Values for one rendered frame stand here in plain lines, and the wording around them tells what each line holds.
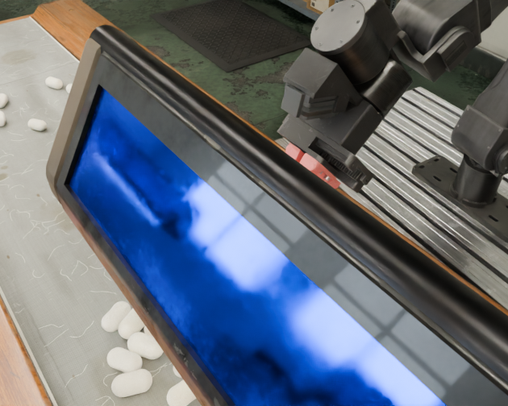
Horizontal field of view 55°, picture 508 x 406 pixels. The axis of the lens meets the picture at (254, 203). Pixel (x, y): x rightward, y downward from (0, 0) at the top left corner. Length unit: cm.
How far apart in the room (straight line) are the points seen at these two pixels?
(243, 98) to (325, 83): 190
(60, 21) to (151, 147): 105
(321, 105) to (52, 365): 37
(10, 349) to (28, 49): 75
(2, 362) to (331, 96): 40
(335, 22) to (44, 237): 43
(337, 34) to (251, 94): 191
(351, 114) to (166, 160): 37
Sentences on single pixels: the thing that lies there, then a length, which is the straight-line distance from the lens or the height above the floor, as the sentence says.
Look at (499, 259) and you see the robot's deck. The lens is 77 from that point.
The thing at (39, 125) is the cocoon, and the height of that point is 75.
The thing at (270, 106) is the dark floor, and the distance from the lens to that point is 229.
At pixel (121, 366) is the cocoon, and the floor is 76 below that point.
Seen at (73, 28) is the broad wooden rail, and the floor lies 76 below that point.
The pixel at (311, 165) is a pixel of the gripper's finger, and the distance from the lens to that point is 51.
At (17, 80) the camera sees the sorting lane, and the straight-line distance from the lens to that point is 105.
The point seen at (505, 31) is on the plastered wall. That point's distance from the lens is 270.
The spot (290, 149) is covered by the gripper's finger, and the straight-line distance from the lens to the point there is 53.
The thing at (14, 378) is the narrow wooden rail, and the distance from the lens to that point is 53.
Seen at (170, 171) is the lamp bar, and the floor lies 109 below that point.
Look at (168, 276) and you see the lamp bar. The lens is 16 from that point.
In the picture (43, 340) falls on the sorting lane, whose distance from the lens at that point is 58.
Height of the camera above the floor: 119
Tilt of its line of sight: 42 degrees down
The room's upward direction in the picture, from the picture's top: straight up
